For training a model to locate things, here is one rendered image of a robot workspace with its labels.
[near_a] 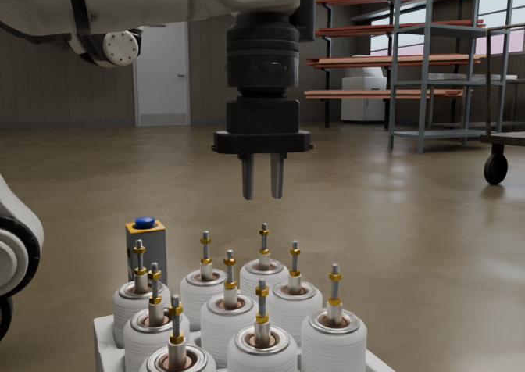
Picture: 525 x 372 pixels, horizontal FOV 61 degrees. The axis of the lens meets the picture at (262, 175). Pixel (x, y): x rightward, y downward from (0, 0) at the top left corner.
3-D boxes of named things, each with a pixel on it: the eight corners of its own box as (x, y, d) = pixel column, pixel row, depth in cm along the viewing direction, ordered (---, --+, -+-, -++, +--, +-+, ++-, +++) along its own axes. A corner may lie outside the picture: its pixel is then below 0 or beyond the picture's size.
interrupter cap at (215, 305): (215, 294, 76) (214, 290, 76) (258, 298, 74) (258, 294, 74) (200, 315, 69) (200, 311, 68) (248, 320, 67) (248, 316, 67)
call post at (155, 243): (137, 377, 94) (130, 234, 88) (131, 359, 100) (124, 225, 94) (171, 367, 97) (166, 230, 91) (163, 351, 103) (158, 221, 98)
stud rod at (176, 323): (173, 350, 56) (170, 294, 55) (180, 349, 56) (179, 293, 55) (173, 355, 55) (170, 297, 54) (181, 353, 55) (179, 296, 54)
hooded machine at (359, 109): (387, 123, 973) (390, 54, 947) (361, 124, 946) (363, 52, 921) (364, 122, 1048) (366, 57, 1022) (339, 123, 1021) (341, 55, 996)
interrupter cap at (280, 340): (296, 355, 58) (296, 349, 58) (238, 361, 57) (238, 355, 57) (283, 326, 65) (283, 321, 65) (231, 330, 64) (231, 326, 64)
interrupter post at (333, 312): (341, 328, 65) (341, 307, 64) (324, 326, 65) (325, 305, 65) (343, 320, 67) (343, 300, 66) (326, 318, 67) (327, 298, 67)
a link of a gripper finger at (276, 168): (276, 199, 56) (277, 151, 55) (269, 194, 59) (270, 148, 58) (289, 199, 57) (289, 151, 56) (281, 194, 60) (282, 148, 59)
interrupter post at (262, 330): (272, 346, 60) (273, 323, 59) (255, 348, 60) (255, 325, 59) (269, 337, 62) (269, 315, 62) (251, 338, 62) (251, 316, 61)
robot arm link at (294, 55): (219, 156, 51) (217, 48, 48) (207, 147, 60) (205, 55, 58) (323, 153, 54) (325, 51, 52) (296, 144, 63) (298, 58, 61)
